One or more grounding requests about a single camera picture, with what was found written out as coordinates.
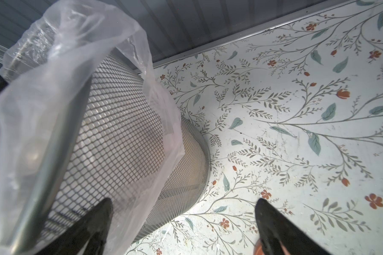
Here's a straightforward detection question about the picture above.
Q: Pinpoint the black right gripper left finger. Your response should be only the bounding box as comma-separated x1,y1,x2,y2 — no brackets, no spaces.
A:
37,198,113,255

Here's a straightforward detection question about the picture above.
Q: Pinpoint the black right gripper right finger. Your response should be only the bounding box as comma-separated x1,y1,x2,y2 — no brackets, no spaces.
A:
255,198,329,255

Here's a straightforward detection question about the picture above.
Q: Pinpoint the orange jar lid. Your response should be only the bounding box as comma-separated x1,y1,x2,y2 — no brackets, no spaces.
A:
253,240,290,255

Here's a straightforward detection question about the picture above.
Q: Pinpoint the grey mesh trash bin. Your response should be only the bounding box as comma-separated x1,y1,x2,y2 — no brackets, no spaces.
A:
12,54,210,254

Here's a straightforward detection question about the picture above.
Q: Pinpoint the clear plastic bin liner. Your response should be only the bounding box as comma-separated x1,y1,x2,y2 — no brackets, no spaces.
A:
0,1,185,255

